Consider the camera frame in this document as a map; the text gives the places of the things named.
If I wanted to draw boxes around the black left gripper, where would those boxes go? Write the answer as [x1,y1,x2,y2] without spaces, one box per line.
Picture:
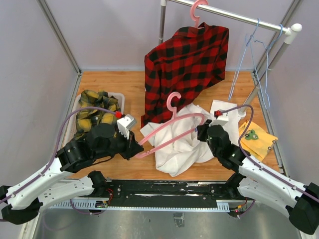
[94,127,145,160]

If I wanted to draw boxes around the white shirt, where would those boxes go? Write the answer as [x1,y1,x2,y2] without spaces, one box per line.
[148,100,237,177]

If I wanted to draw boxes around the pink plastic hanger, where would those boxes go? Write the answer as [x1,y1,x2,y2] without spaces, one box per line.
[133,91,206,160]
[190,0,209,29]

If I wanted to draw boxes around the yellow plaid flannel shirt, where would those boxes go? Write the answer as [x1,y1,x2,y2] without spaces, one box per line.
[74,90,121,139]

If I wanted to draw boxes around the red black plaid shirt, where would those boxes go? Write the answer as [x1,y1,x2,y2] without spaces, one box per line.
[141,22,229,126]

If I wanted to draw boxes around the blue wire hanger of grey shirt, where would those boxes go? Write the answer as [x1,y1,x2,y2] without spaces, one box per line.
[247,24,284,110]

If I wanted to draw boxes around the blue wire hanger with plaid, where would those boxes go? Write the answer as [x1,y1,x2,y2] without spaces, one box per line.
[228,18,260,101]

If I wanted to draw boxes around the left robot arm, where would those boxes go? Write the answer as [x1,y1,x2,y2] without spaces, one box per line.
[0,123,144,225]

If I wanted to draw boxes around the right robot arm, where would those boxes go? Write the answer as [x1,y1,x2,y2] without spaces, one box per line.
[196,120,319,235]

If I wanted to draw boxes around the white plastic laundry basket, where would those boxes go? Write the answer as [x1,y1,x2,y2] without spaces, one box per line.
[64,92,125,143]

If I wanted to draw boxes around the metal clothes rack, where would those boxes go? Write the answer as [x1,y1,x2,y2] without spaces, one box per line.
[158,0,303,118]

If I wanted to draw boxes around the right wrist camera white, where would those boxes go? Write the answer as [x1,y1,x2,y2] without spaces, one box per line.
[212,110,229,126]

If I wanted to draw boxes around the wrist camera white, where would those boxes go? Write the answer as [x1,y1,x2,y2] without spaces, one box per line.
[117,115,137,139]
[212,110,229,126]

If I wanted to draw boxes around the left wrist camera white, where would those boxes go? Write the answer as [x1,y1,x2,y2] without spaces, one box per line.
[117,115,137,139]

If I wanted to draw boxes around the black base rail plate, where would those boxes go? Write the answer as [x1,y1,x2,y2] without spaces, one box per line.
[82,179,250,209]

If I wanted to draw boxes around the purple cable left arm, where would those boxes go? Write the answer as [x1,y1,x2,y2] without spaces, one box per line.
[0,107,119,205]

